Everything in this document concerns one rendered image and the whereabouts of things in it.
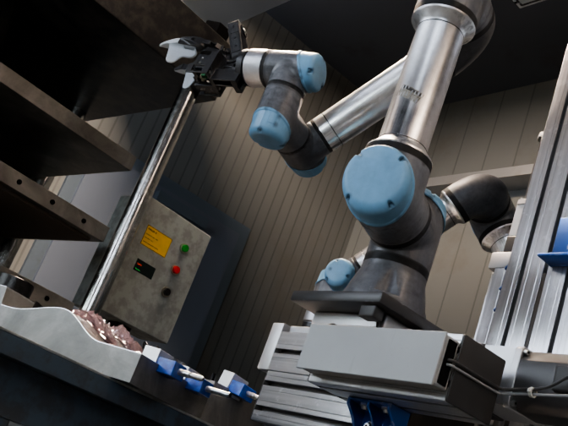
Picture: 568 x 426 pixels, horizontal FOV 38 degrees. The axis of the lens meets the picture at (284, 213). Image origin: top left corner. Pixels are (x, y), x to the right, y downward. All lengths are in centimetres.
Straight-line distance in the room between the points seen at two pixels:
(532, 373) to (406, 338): 17
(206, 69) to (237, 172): 332
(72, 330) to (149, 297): 111
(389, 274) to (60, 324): 64
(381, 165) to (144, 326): 154
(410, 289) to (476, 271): 320
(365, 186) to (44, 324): 70
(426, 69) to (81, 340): 79
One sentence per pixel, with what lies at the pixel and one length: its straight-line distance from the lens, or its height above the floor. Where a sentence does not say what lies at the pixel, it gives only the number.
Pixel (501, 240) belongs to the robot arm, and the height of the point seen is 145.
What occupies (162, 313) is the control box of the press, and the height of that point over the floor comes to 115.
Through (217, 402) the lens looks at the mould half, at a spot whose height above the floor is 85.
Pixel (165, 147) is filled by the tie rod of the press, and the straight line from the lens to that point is 257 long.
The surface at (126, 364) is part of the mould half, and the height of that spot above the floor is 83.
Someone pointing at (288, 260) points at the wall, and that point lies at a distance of 510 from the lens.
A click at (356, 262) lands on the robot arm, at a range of 197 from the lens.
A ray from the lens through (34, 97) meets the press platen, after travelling 247.
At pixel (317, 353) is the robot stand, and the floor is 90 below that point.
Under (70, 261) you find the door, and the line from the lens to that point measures 431.
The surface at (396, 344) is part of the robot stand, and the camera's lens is 109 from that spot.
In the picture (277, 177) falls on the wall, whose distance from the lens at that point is 509.
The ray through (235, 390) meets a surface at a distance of 177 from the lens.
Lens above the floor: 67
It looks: 20 degrees up
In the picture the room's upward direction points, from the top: 21 degrees clockwise
